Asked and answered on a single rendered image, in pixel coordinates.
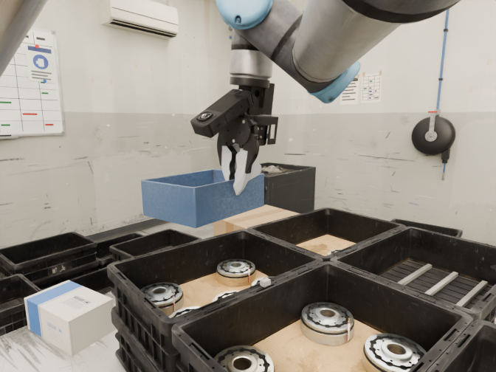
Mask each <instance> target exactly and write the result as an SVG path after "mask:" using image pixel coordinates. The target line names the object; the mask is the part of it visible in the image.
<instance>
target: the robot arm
mask: <svg viewBox="0 0 496 372"><path fill-rule="evenodd" d="M47 1H48V0H0V77H1V76H2V74H3V73H4V71H5V69H6V68H7V66H8V64H9V63H10V62H11V60H12V58H13V56H14V54H15V53H16V52H17V50H18V48H19V47H20V45H21V43H22V42H23V40H24V39H25V37H26V35H27V33H28V32H29V31H30V29H31V27H32V25H33V24H34V23H35V20H36V19H37V17H38V16H39V14H40V13H41V11H42V10H43V8H44V6H45V4H46V3H47ZM459 1H461V0H308V1H307V4H306V8H305V11H304V13H302V12H301V11H300V10H299V9H298V8H296V6H294V5H293V4H292V3H291V2H290V1H289V0H216V4H217V8H218V10H219V12H220V15H221V17H222V19H223V20H224V22H225V23H226V24H228V25H229V26H230V27H232V44H231V59H230V74H231V75H232V77H230V85H236V86H238V89H232V90H230V91H229V92H228V93H226V94H225V95H224V96H223V97H221V98H220V99H218V100H217V101H216V102H214V103H213V104H212V105H211V106H209V107H208V108H206V109H205V110H204V111H203V112H201V113H200V114H198V115H197V116H195V117H194V118H193V119H192V120H191V121H190V123H191V125H192V127H193V130H194V132H195V134H198V135H202V136H204V137H209V138H212V137H214V136H215V135H216V134H217V133H218V139H217V151H218V158H219V162H220V166H221V169H222V172H223V174H224V178H225V180H226V181H228V180H232V179H234V180H235V181H234V184H233V189H234V191H235V194H236V195H237V196H238V195H239V194H240V193H241V192H242V191H243V189H244V188H245V187H246V184H247V182H248V181H249V180H250V179H253V178H255V177H256V176H258V175H259V174H260V172H261V165H260V164H259V163H257V162H256V161H255V160H256V158H257V156H258V152H259V148H260V146H263V145H265V144H266V139H267V145H274V144H275V143H276V136H277V129H278V117H274V116H272V104H273V97H274V90H275V84H274V83H270V80H268V79H270V78H271V77H272V69H273V62H274V63H275V64H277V65H278V66H279V67H280V68H281V69H282V70H283V71H284V72H286V73H287V74H288V75H289V76H291V77H292V78H293V79H294V80H296V81H297V82H298V83H299V84H300V85H301V86H302V87H303V88H305V89H306V91H307V92H308V93H309V94H310V95H314V96H315V97H316V98H317V99H318V100H320V101H321V102H323V103H326V104H328V103H332V102H333V101H334V100H335V99H336V98H338V97H339V96H340V95H341V94H342V92H343V91H344V90H345V89H346V88H347V87H348V85H349V84H350V83H351V82H352V80H353V79H354V78H355V77H356V76H357V74H358V73H359V71H360V62H359V61H358V60H359V59H360V58H361V57H362V56H363V55H365V54H366V53H367V52H369V51H370V50H371V49H373V48H374V47H375V46H376V45H377V44H378V43H379V42H381V41H382V40H383V39H384V38H386V37H387V36H388V35H389V34H391V33H392V32H393V31H394V30H395V29H396V28H398V27H399V26H400V25H401V24H412V23H417V22H420V21H424V20H427V19H429V18H432V17H434V16H436V15H439V14H441V13H443V12H444V11H446V10H448V9H449V8H451V7H453V6H454V5H456V4H457V3H458V2H459ZM272 125H275V134H274V138H271V139H270V136H271V134H270V133H271V126H272ZM268 126H269V132H268V133H267V130H268ZM236 144H238V145H236ZM240 148H243V150H242V151H240Z"/></svg>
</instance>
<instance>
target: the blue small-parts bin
mask: <svg viewBox="0 0 496 372"><path fill-rule="evenodd" d="M234 181H235V180H234V179H232V180H228V181H226V180H225V178H224V174H223V172H222V170H219V169H210V170H201V171H196V172H191V173H182V174H176V175H172V176H163V177H158V178H152V179H143V180H141V188H142V208H143V215H144V216H148V217H151V218H157V219H160V220H163V221H169V222H172V223H175V224H181V225H184V226H187V227H192V228H198V227H202V226H204V225H207V224H211V223H213V222H217V221H220V220H223V219H226V218H229V217H232V216H236V215H238V214H241V213H245V212H247V211H250V210H254V209H256V208H259V207H263V206H264V173H260V174H259V175H258V176H256V177H255V178H253V179H250V180H249V181H248V182H247V184H246V187H245V188H244V189H243V191H242V192H241V193H240V194H239V195H238V196H237V195H236V194H235V191H234V189H233V184H234Z"/></svg>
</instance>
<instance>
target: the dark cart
mask: <svg viewBox="0 0 496 372"><path fill-rule="evenodd" d="M260 165H261V167H262V168H263V167H264V166H267V167H268V166H272V165H274V166H275V167H277V166H279V167H281V168H285V169H287V170H285V171H281V172H282V173H264V205H269V206H273V207H277V208H280V209H284V210H288V211H292V212H295V213H299V214H301V213H306V212H309V211H312V210H314V196H315V176H316V167H312V166H303V165H288V164H280V163H273V162H266V163H261V164H260Z"/></svg>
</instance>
